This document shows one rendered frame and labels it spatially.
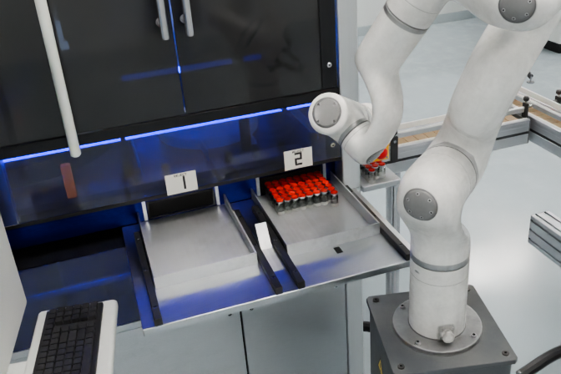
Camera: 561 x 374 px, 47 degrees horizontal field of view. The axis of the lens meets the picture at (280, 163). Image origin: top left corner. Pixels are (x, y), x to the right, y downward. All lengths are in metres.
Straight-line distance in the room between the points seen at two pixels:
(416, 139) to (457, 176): 0.97
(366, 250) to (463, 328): 0.35
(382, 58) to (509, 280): 2.07
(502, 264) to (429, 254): 1.94
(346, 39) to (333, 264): 0.61
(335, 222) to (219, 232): 0.32
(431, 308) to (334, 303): 0.82
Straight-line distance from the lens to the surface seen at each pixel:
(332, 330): 2.23
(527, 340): 2.83
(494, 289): 3.07
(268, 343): 2.17
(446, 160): 1.23
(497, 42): 1.15
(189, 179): 1.78
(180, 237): 1.80
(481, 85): 1.14
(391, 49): 1.19
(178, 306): 1.55
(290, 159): 1.84
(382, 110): 1.22
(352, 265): 1.63
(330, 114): 1.26
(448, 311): 1.40
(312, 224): 1.79
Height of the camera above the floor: 1.81
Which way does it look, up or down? 26 degrees down
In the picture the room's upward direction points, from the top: 4 degrees counter-clockwise
